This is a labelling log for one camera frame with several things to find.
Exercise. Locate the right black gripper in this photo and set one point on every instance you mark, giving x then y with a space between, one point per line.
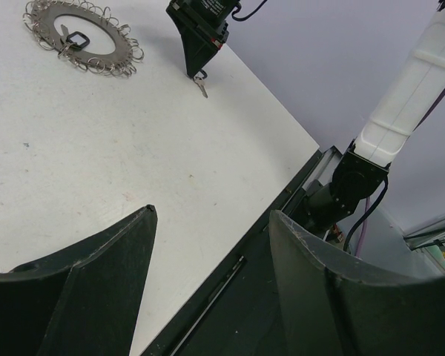
203 27

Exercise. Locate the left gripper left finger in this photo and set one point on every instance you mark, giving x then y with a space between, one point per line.
83 299

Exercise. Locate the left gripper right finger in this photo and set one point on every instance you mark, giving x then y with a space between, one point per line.
335 304

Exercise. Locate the black tag key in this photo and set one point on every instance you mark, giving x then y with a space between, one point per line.
76 40
199 80

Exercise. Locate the metal key organizer disc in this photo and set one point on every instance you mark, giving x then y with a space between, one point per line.
39 18

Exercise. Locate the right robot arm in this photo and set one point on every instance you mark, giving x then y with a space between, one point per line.
365 165

